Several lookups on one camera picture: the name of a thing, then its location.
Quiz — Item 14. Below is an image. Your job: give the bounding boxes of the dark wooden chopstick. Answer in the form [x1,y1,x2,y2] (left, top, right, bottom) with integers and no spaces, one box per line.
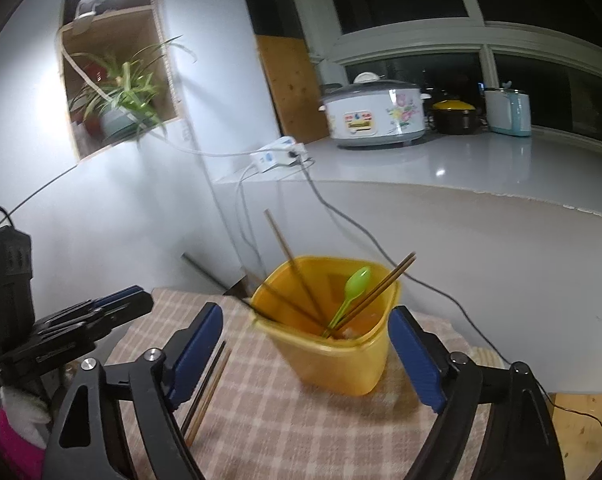
[238,295,327,328]
[180,341,227,435]

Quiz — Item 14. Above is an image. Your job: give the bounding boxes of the pink plaid cloth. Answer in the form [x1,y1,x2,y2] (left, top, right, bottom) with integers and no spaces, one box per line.
[101,287,506,480]

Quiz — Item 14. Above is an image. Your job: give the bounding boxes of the potted spider plant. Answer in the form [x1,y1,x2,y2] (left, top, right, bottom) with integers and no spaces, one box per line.
[68,35,199,148]

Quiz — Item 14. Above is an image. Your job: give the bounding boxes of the wooden board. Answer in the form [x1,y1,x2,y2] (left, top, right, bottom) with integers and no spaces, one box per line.
[255,34,332,145]

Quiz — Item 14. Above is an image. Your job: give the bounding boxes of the yellow plastic cup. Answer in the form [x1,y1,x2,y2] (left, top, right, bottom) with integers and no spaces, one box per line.
[250,256,402,397]

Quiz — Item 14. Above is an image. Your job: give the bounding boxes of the grey metal rod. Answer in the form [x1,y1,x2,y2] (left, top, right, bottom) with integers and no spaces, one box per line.
[181,252,229,293]

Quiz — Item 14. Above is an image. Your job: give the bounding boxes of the white floral rice cooker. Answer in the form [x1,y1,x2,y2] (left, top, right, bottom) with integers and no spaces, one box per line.
[318,71,431,148]

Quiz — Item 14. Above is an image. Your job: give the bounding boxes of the wooden wall niche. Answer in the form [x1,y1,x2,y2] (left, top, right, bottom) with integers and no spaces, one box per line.
[56,2,182,163]

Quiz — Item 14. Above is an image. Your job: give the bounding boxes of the black pot yellow lid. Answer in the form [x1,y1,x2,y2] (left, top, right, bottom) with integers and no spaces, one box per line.
[428,99,484,136]

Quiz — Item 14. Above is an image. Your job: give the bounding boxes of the white wall cable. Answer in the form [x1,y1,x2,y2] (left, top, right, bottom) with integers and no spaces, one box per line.
[233,165,262,281]

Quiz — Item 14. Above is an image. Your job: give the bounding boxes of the white power strip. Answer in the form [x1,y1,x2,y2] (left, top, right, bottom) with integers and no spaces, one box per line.
[249,136,314,173]

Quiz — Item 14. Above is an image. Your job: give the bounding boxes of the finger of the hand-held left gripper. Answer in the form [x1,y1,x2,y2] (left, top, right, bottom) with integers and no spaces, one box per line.
[34,285,147,331]
[36,294,155,349]

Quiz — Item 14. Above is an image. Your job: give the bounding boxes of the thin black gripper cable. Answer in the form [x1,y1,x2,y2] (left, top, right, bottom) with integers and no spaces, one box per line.
[533,375,602,431]
[0,160,82,233]

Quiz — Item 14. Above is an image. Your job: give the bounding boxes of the black power cable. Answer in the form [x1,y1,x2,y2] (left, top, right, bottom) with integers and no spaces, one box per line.
[301,157,512,366]

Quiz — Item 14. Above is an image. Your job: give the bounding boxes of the brown wooden chopstick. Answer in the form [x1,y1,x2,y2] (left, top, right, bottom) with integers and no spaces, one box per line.
[331,256,418,340]
[264,208,329,328]
[185,348,232,448]
[328,251,416,336]

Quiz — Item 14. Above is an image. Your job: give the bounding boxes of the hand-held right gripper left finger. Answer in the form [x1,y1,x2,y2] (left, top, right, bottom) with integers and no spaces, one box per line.
[40,302,224,480]

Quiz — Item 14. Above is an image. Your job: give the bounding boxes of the white window frame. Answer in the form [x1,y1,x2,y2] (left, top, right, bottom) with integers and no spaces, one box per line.
[281,0,602,91]

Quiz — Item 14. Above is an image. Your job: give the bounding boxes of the person's left hand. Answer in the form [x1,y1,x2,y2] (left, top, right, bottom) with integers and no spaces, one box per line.
[0,385,52,448]

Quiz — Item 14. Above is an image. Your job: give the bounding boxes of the white and blue appliance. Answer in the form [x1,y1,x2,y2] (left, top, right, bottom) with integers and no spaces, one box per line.
[483,82,532,137]

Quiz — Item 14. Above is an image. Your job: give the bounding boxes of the green plastic spoon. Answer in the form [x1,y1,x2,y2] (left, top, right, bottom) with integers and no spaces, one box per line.
[322,266,373,339]

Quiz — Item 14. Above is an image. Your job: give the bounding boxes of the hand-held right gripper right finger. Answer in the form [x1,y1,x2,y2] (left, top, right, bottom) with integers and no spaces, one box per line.
[387,305,566,480]

